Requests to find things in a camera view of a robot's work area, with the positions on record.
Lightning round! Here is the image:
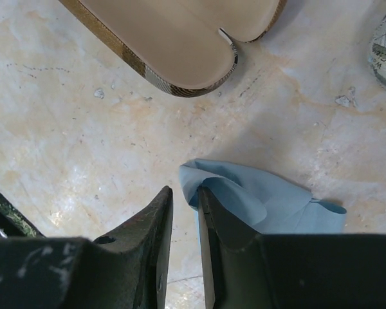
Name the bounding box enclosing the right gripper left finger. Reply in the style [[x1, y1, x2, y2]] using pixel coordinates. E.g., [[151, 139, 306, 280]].
[[0, 187, 173, 308]]

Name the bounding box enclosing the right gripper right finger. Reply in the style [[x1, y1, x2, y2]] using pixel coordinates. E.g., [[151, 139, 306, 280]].
[[198, 187, 386, 308]]

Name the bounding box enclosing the light blue cloth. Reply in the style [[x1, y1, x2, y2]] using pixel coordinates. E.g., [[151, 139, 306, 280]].
[[178, 158, 347, 236]]

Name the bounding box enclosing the brown striped glasses case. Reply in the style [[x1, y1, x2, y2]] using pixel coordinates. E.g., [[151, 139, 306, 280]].
[[63, 1, 286, 98]]

